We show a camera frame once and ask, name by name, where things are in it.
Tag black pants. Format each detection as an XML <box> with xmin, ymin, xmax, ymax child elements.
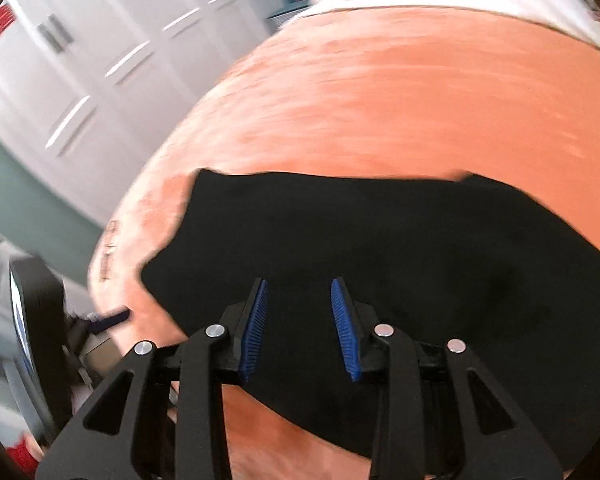
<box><xmin>139</xmin><ymin>167</ymin><xmax>600</xmax><ymax>473</ymax></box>

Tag grey nightstand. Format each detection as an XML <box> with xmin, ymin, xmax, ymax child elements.
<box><xmin>267</xmin><ymin>2</ymin><xmax>306</xmax><ymax>28</ymax></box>

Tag white wardrobe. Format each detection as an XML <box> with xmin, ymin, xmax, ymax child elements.
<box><xmin>0</xmin><ymin>0</ymin><xmax>286</xmax><ymax>226</ymax></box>

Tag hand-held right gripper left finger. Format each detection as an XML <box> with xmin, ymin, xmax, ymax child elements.
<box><xmin>35</xmin><ymin>277</ymin><xmax>268</xmax><ymax>480</ymax></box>

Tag orange plush blanket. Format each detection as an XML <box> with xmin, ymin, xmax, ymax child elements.
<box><xmin>89</xmin><ymin>5</ymin><xmax>600</xmax><ymax>480</ymax></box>

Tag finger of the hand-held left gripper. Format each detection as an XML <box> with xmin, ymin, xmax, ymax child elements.
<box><xmin>69</xmin><ymin>309</ymin><xmax>131</xmax><ymax>348</ymax></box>

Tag person's left forearm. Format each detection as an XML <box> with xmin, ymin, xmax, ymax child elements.
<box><xmin>5</xmin><ymin>435</ymin><xmax>46</xmax><ymax>478</ymax></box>

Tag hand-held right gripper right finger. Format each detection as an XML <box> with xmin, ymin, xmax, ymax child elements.
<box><xmin>331</xmin><ymin>276</ymin><xmax>563</xmax><ymax>480</ymax></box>

